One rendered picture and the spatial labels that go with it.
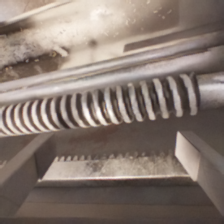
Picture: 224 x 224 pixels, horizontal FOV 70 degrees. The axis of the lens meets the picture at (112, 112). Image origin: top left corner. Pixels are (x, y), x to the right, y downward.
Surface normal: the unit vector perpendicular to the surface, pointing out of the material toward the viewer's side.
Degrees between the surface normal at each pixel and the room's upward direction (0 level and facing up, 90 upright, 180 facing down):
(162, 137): 90
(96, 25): 0
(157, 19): 0
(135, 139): 90
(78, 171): 90
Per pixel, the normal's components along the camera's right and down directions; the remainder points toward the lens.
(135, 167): -0.26, -0.77
